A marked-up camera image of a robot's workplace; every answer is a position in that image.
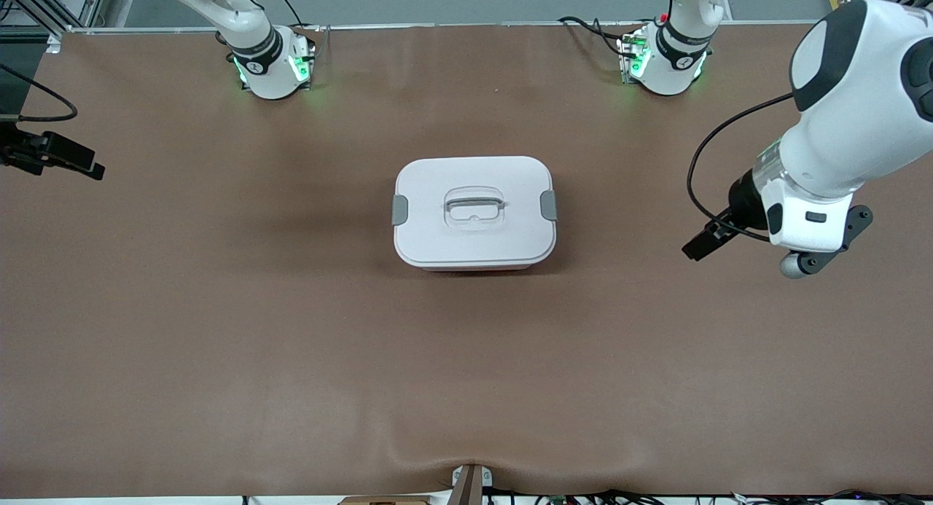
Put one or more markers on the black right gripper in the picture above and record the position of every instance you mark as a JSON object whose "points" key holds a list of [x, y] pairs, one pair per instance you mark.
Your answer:
{"points": [[22, 152]]}

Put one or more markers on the aluminium table edge rail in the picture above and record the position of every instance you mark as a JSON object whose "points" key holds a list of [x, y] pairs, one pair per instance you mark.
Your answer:
{"points": [[109, 30]]}

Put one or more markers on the metal table clamp bracket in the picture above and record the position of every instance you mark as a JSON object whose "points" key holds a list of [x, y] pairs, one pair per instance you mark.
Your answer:
{"points": [[466, 490]]}

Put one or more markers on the brown table mat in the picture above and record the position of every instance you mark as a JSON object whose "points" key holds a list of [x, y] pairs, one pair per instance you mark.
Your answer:
{"points": [[466, 381]]}

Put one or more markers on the aluminium frame extrusion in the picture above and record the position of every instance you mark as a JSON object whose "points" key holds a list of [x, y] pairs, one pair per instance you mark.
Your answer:
{"points": [[84, 6]]}

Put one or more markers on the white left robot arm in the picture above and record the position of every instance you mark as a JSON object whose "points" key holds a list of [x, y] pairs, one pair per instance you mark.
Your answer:
{"points": [[853, 126]]}

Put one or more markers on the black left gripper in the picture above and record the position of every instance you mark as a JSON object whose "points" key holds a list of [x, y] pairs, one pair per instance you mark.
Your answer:
{"points": [[745, 200]]}

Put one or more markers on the white box lid grey clips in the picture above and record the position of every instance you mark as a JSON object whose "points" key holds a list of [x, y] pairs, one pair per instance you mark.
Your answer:
{"points": [[437, 235]]}

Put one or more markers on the pink translucent plastic box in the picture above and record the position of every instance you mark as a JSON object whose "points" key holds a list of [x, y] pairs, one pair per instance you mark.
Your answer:
{"points": [[474, 268]]}

